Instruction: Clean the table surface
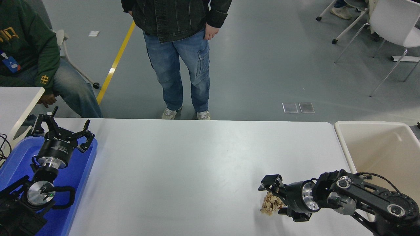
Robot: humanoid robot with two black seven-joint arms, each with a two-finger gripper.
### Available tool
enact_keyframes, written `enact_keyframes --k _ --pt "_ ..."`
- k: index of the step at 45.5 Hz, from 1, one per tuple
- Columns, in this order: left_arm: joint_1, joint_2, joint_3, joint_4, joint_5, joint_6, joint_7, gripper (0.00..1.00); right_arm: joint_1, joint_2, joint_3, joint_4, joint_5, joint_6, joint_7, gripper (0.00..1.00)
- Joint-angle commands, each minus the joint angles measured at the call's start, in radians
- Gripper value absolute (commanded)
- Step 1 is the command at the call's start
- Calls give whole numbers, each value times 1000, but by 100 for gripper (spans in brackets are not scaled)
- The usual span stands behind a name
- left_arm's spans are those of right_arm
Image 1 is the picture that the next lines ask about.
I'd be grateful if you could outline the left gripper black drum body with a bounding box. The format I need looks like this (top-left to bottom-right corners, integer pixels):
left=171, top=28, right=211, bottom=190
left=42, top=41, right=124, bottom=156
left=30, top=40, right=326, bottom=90
left=37, top=136, right=79, bottom=164

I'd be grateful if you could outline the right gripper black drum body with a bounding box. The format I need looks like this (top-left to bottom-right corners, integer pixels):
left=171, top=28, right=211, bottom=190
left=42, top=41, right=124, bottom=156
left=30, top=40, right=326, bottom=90
left=283, top=180, right=311, bottom=213

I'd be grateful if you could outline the tan paper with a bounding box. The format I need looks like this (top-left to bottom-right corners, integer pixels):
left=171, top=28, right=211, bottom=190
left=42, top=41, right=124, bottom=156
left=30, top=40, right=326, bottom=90
left=260, top=192, right=286, bottom=216

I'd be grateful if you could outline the person's left hand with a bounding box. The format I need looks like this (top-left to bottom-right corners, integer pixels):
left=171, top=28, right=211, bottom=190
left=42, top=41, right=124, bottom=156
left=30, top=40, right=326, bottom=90
left=204, top=25, right=221, bottom=40
left=37, top=93, right=57, bottom=109

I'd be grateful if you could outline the blue plastic tray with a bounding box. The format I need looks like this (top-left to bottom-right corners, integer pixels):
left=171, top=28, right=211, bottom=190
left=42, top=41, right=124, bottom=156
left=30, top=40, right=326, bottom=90
left=0, top=136, right=98, bottom=236

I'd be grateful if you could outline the white side table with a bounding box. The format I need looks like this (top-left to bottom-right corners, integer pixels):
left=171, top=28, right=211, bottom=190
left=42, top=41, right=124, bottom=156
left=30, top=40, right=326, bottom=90
left=0, top=87, right=46, bottom=146

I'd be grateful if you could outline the person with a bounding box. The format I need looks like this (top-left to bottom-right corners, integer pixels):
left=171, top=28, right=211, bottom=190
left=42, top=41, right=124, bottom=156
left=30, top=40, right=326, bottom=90
left=121, top=0, right=232, bottom=120
left=330, top=0, right=353, bottom=20
left=0, top=0, right=103, bottom=118

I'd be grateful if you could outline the large pale plastic bin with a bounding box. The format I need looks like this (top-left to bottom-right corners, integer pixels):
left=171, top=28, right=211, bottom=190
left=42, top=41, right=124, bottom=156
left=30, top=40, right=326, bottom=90
left=334, top=121, right=420, bottom=223

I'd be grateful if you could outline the white chair with casters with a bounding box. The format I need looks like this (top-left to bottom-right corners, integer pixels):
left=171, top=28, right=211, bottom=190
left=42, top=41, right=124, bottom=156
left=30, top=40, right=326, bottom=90
left=317, top=0, right=373, bottom=45

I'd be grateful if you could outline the white floor bar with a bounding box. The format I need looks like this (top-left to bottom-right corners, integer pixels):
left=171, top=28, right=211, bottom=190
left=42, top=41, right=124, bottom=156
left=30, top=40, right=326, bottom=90
left=391, top=55, right=420, bottom=62

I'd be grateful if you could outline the white chair with metal legs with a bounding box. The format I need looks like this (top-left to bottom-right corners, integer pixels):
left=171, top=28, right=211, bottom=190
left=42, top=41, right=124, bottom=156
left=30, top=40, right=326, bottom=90
left=335, top=0, right=420, bottom=97

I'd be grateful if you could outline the black cable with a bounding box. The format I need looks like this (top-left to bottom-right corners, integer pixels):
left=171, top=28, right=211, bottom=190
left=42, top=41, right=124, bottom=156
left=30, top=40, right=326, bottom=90
left=0, top=133, right=13, bottom=166

